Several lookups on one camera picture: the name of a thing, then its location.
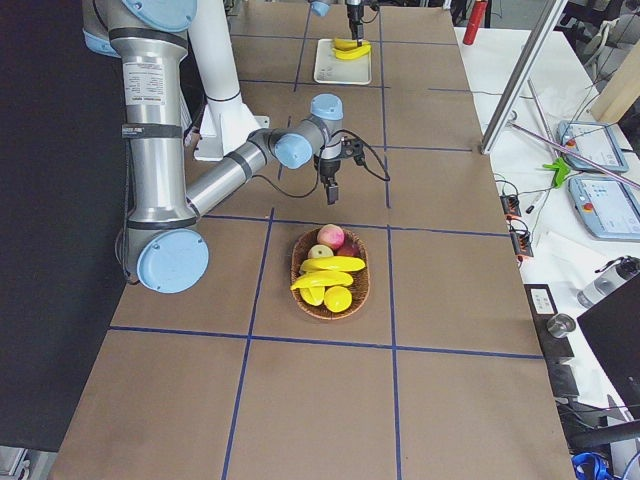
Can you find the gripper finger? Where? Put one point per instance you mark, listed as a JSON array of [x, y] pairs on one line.
[[357, 31], [332, 193]]

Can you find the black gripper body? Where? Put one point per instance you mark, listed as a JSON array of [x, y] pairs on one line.
[[354, 13], [327, 169]]

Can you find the bright yellow-green banana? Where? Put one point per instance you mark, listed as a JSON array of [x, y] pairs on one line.
[[351, 54]]

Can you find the yellow banana with brown tip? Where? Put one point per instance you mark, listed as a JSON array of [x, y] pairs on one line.
[[347, 44]]

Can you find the large yellow banana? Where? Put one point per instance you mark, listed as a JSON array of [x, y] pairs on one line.
[[322, 279]]

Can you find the yellow banana short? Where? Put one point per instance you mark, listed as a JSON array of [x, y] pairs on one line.
[[333, 263]]

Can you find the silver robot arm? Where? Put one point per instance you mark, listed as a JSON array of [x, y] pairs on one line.
[[321, 8], [160, 246]]

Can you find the brown wicker basket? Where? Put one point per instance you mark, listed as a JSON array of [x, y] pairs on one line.
[[359, 289]]

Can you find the white rectangular tray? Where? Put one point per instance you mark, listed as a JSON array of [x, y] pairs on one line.
[[328, 69]]

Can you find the dark purple plum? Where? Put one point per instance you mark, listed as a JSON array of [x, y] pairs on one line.
[[349, 249]]

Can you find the pale green apple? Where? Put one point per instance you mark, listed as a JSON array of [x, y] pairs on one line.
[[318, 251]]

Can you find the red cylinder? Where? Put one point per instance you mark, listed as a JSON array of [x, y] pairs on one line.
[[475, 21]]

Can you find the orange black connector box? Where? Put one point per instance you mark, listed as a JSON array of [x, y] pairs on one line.
[[511, 206]]

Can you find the metal reacher grabber tool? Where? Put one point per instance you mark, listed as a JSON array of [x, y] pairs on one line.
[[575, 161]]

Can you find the black labelled box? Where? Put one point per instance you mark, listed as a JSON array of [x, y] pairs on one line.
[[540, 299]]

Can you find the blue teach pendant far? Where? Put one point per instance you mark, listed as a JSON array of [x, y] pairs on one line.
[[594, 141]]

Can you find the blue teach pendant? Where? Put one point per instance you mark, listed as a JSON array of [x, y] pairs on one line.
[[594, 141], [607, 207]]

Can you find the blue teach pendant near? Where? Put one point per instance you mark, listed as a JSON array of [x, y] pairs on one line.
[[607, 207]]

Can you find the black monitor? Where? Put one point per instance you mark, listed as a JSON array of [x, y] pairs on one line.
[[611, 329]]

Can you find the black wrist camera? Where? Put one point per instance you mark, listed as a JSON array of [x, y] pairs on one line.
[[354, 149]]

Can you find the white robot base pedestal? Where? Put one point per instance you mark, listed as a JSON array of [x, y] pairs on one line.
[[227, 121]]

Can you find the aluminium frame post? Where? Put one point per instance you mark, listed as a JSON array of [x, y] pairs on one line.
[[550, 15]]

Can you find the green handled grabber tool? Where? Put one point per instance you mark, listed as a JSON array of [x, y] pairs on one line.
[[561, 171]]

